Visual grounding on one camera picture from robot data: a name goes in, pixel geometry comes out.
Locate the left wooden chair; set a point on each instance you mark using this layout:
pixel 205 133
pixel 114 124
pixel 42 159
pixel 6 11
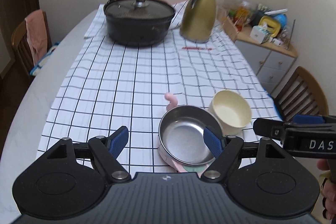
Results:
pixel 21 48

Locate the orange juice bottle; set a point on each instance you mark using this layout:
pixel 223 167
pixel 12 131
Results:
pixel 241 15

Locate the wooden chair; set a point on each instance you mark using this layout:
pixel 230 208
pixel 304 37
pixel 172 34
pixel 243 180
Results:
pixel 21 48
pixel 302 94

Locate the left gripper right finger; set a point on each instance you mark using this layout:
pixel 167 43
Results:
pixel 226 151

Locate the cream yellow bowl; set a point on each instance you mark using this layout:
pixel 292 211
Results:
pixel 231 110

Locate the black cooking pot with lid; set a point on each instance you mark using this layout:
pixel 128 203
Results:
pixel 138 23

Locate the gold thermos jug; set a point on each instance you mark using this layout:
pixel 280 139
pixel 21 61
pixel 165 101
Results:
pixel 198 20

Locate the blue striped cloth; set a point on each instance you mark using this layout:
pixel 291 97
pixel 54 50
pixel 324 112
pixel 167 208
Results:
pixel 38 67

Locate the pink towel on chair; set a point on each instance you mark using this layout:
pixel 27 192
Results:
pixel 37 37

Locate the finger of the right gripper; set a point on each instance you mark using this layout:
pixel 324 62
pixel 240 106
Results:
pixel 272 129
pixel 308 119

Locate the yellow container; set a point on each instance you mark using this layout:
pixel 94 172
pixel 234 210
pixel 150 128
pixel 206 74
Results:
pixel 271 25

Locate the white checked tablecloth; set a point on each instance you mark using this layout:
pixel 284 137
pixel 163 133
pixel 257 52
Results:
pixel 109 86

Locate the grey corner cabinet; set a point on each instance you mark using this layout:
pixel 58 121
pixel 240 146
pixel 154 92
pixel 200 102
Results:
pixel 269 62

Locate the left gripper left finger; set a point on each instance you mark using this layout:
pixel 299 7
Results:
pixel 105 152

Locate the clear glass dome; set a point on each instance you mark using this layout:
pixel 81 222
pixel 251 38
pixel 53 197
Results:
pixel 230 7

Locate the person's right hand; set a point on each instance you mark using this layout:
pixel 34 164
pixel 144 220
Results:
pixel 327 189

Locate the right wooden chair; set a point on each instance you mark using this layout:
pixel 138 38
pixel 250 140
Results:
pixel 302 94

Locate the white tissue box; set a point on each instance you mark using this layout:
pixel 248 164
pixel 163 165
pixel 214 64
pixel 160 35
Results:
pixel 260 34

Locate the red pen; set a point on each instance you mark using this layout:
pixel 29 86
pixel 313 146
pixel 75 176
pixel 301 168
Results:
pixel 197 48

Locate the pink bowl with steel insert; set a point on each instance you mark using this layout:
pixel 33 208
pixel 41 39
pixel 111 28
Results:
pixel 180 135

